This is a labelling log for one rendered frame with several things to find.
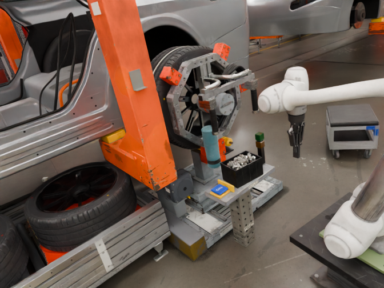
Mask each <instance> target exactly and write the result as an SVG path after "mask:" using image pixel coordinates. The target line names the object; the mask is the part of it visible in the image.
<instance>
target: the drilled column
mask: <svg viewBox="0 0 384 288"><path fill-rule="evenodd" d="M229 207H230V214H231V221H232V225H233V232H234V239H235V241H236V242H238V243H239V244H241V245H242V246H244V247H248V245H250V244H251V243H252V242H253V241H254V240H256V236H255V227H254V217H253V208H252V202H251V193H250V190H249V191H247V192H246V193H244V194H243V195H242V196H240V197H239V198H238V199H236V200H235V201H234V202H232V203H231V204H229Z"/></svg>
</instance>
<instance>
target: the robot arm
mask: <svg viewBox="0 0 384 288"><path fill-rule="evenodd" d="M367 97H384V78H383V79H375V80H370V81H362V82H356V83H350V84H346V85H340V86H334V87H328V88H325V89H319V90H311V91H309V79H308V75H307V71H306V69H305V68H303V67H299V66H297V67H291V68H289V69H288V70H287V72H286V74H285V77H284V80H283V81H282V82H281V83H278V84H275V85H272V86H270V87H268V88H267V89H265V90H264V91H263V92H262V93H261V94H260V95H259V97H258V106H259V108H260V109H261V110H262V111H263V112H264V113H268V114H274V113H280V112H283V111H286V112H287V113H288V121H289V122H290V130H288V131H287V133H288V135H289V141H290V146H293V157H294V158H299V157H300V145H302V143H301V142H302V141H303V132H304V127H305V122H303V121H304V120H305V112H306V110H307V105H314V104H319V103H328V102H336V101H345V100H350V99H358V98H367ZM324 242H325V245H326V247H327V248H328V250H329V251H330V252H331V253H332V254H334V255H335V256H337V257H340V258H344V259H350V258H355V257H358V256H360V255H361V254H363V253H364V252H365V251H366V250H367V248H369V249H372V250H374V251H375V252H376V253H378V254H384V154H383V156H382V158H381V159H380V160H379V162H378V164H377V165H376V167H375V168H374V170H373V172H372V173H371V174H370V176H369V178H368V179H367V181H366V182H364V183H362V184H360V185H359V186H358V187H357V188H356V189H355V190H354V191H353V195H352V196H351V198H350V200H349V201H346V202H345V203H344V204H343V205H342V206H341V207H340V208H339V210H338V211H337V212H336V214H335V215H334V216H333V218H332V219H331V221H330V222H329V223H328V224H327V226H326V227H325V231H324Z"/></svg>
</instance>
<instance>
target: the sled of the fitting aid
mask: <svg viewBox="0 0 384 288"><path fill-rule="evenodd" d="M185 204H187V205H189V206H190V207H192V208H194V209H195V210H196V211H198V212H200V213H202V214H204V213H206V212H208V211H209V210H210V209H212V208H213V207H214V206H216V205H217V204H219V203H218V202H216V201H214V200H212V199H211V198H209V197H206V198H204V199H203V200H201V201H200V202H199V201H197V200H195V199H194V198H192V197H190V196H188V197H187V199H186V200H185Z"/></svg>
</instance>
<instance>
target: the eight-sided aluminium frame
mask: <svg viewBox="0 0 384 288"><path fill-rule="evenodd" d="M208 62H212V63H213V64H215V65H216V66H217V67H218V68H219V69H221V70H222V71H223V72H224V69H225V68H226V66H227V65H229V63H227V62H226V61H225V60H224V59H223V58H221V57H220V55H219V54H218V53H208V54H205V55H202V56H200V57H196V58H194V59H191V60H188V61H185V62H182V64H181V65H180V68H179V70H178V72H179V73H181V74H182V78H181V80H180V82H179V84H178V86H174V85H172V86H171V88H170V90H169V92H168V93H167V97H166V99H167V104H168V107H169V112H170V116H171V121H172V125H173V130H174V133H176V134H177V135H180V136H181V137H183V138H185V139H187V140H189V141H191V142H192V143H194V144H196V145H198V146H202V147H204V144H203V138H199V137H197V136H195V135H194V134H192V133H190V132H188V131H186V130H185V128H184V125H183V119H182V114H181V109H180V106H179V100H178V98H179V96H180V94H181V92H182V90H183V87H184V85H185V83H186V81H187V79H188V77H189V74H190V72H191V70H192V69H193V68H196V67H198V66H200V65H204V64H206V63H208ZM229 92H230V94H231V95H232V96H233V98H234V108H233V110H232V112H231V113H230V114H229V115H226V116H225V117H224V119H223V122H222V124H221V126H220V128H219V131H220V134H219V135H217V137H218V140H219V139H220V138H222V137H224V136H227V135H228V134H229V132H230V129H231V127H232V125H233V123H234V120H235V118H236V116H237V114H238V111H239V108H241V101H242V100H241V94H240V88H239V85H238V86H236V87H234V88H232V89H229Z"/></svg>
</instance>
